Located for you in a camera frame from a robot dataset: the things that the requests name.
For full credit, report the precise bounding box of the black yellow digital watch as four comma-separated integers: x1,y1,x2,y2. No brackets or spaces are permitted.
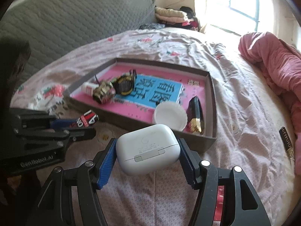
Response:
111,69,137,96

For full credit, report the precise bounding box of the black gold lipstick box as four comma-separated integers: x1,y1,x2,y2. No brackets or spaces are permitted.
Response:
279,127,294,163

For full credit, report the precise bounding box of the blue framed window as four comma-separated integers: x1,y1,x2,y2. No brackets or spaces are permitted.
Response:
206,0,260,36

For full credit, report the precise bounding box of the cream curtain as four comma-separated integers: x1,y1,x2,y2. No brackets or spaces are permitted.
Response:
194,0,209,34

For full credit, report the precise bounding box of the red white black packet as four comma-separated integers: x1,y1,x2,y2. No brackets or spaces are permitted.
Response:
75,110,99,128

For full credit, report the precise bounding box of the grey cardboard box tray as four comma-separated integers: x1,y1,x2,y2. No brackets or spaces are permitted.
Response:
63,58,217,153

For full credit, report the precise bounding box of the pink and blue book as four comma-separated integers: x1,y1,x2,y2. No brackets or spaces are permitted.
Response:
70,64,208,135

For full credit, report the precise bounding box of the grey quilted headboard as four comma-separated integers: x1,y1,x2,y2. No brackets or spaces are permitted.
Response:
1,0,156,87

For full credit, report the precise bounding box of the white plastic lid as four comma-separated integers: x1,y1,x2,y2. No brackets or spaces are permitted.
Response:
153,101,188,132

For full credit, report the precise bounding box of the white earbuds case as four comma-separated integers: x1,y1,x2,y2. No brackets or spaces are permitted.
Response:
116,124,181,176

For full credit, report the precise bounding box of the folded clothes pile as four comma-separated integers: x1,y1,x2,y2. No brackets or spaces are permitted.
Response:
155,6,201,32

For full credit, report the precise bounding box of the black and gold lipstick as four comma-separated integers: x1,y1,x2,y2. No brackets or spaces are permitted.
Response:
187,96,204,135

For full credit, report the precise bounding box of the pink floral bed sheet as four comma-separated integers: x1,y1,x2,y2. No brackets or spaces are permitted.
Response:
11,29,300,225

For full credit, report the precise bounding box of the pink rolled blanket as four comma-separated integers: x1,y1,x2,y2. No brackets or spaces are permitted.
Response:
238,31,301,135

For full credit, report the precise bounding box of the small white tube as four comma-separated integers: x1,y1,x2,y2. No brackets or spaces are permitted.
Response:
81,82,99,96

